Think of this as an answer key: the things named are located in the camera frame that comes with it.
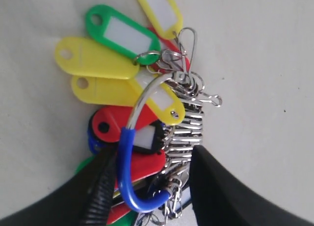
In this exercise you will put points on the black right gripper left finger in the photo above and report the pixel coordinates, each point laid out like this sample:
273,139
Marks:
85,200

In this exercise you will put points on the bunch of colourful key tags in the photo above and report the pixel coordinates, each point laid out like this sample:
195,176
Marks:
151,105

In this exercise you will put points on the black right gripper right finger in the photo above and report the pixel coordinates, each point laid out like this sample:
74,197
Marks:
220,199

